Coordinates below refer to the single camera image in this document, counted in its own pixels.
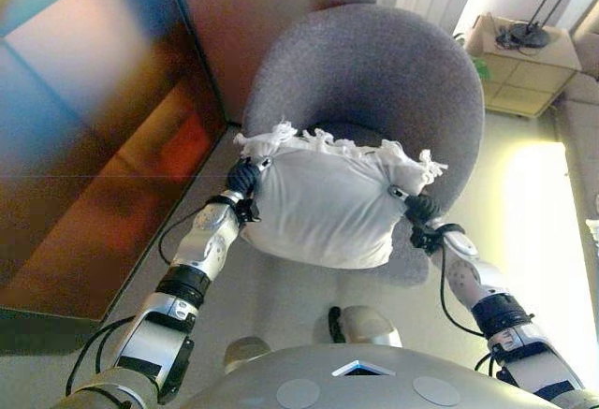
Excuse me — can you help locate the grey robot torso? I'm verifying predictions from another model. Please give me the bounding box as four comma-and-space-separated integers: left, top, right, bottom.
177, 343, 562, 409

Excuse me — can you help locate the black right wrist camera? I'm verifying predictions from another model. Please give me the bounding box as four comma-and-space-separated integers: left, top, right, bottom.
409, 221, 444, 254

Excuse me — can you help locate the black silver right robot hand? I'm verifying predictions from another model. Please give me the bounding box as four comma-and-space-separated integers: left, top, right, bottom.
387, 183, 444, 223

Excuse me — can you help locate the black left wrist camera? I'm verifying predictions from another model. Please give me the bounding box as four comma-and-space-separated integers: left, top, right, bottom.
236, 197, 261, 223

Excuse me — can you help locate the cream fringed bed throw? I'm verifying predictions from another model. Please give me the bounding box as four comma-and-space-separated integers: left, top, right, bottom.
584, 219, 599, 260

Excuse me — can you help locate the green potted plant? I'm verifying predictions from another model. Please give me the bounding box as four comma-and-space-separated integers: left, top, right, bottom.
452, 32, 492, 83

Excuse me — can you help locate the grey fabric armchair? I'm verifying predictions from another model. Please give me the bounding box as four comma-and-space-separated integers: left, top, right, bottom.
241, 4, 486, 288

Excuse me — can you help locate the cream fringed cushion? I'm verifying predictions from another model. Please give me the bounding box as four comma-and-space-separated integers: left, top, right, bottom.
232, 118, 448, 270

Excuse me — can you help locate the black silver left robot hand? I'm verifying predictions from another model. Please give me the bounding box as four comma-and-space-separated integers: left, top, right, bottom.
226, 155, 273, 202

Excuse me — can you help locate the black desk lamp base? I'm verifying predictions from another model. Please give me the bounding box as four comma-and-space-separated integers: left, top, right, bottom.
495, 0, 591, 51

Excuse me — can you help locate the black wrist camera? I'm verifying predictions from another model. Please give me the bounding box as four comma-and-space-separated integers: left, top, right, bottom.
236, 197, 261, 223
409, 221, 444, 254

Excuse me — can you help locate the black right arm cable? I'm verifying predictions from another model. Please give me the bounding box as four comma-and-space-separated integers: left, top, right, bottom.
438, 249, 495, 377

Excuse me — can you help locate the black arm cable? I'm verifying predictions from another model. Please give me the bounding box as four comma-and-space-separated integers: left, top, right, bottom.
438, 249, 495, 377
65, 207, 207, 399

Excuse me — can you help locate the glossy brown cabinet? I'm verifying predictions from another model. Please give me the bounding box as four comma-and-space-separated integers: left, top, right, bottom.
0, 0, 230, 354

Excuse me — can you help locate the beige wooden nightstand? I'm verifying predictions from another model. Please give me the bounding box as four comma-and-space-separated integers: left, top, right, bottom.
465, 13, 584, 120

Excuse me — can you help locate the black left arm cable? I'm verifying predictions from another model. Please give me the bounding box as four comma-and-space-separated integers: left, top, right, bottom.
65, 207, 207, 399

